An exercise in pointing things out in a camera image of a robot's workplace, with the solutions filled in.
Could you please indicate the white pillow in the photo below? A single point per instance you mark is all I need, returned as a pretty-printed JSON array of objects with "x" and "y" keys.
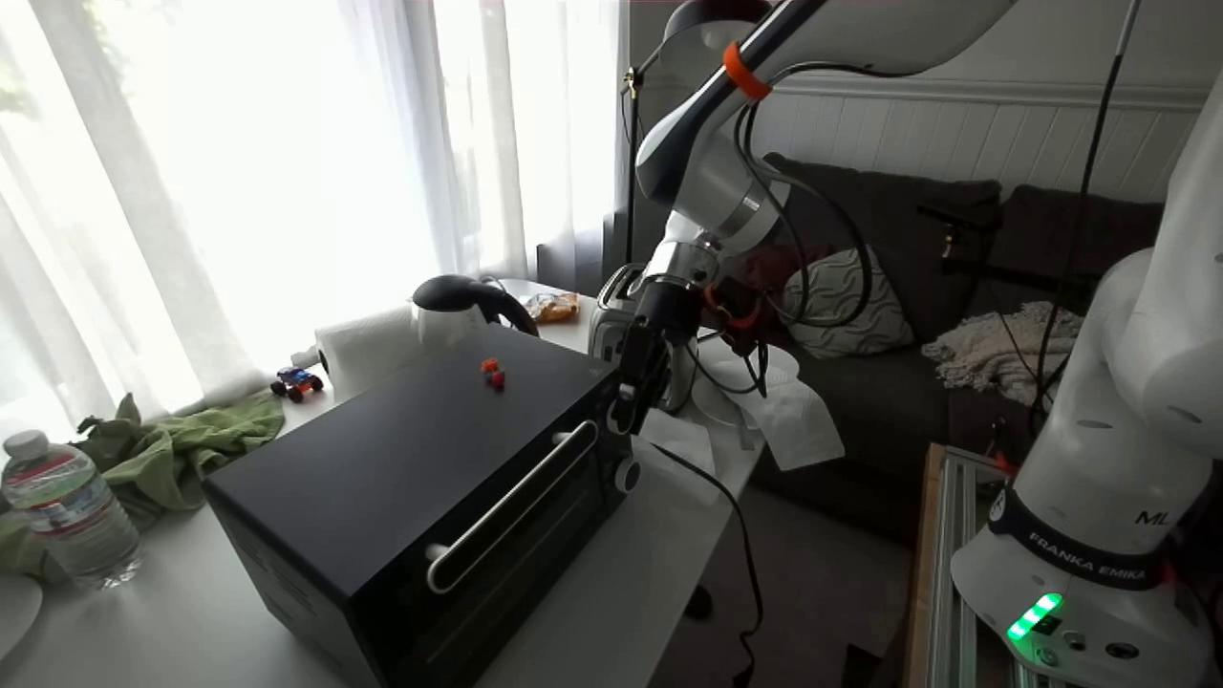
[{"x": 834, "y": 308}]

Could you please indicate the white paper towel box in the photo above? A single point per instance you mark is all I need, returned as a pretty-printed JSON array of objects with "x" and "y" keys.
[{"x": 370, "y": 345}]

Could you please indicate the small toy car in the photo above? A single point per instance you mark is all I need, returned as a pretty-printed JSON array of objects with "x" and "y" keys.
[{"x": 301, "y": 379}]

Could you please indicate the green cloth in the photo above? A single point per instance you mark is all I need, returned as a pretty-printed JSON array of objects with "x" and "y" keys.
[{"x": 192, "y": 443}]

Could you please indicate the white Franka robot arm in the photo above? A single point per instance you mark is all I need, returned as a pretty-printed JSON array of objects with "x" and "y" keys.
[{"x": 1120, "y": 423}]

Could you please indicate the white crumpled cloth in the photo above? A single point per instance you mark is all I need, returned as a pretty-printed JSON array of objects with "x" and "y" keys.
[{"x": 789, "y": 415}]

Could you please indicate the black mini oven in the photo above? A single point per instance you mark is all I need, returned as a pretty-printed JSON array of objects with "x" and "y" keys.
[{"x": 383, "y": 481}]

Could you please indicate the white paper sheet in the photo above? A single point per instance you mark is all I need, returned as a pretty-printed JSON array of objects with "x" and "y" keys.
[{"x": 676, "y": 442}]

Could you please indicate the red cushion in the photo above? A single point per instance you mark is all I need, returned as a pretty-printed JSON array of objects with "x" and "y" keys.
[{"x": 756, "y": 288}]

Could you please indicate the clear plastic water bottle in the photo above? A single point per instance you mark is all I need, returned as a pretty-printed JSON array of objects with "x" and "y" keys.
[{"x": 71, "y": 508}]

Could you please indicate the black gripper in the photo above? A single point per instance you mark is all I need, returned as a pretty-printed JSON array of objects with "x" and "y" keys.
[{"x": 655, "y": 318}]

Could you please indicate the wooden rack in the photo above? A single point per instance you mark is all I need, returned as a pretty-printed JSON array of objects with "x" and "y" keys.
[{"x": 942, "y": 574}]

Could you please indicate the white plate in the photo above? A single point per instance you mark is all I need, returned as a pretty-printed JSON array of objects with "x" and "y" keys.
[{"x": 13, "y": 613}]

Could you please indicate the white sheer curtain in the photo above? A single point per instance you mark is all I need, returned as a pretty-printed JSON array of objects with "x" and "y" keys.
[{"x": 254, "y": 165}]

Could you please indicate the black and white kettle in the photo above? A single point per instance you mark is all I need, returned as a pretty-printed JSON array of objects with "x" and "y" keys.
[{"x": 454, "y": 300}]

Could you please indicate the orange snack bag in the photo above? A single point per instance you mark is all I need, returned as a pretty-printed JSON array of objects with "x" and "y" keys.
[{"x": 557, "y": 308}]

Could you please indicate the small red toy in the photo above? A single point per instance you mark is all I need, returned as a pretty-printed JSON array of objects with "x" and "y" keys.
[{"x": 494, "y": 373}]

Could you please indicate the beige blanket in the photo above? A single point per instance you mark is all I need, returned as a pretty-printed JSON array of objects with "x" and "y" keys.
[{"x": 1007, "y": 348}]

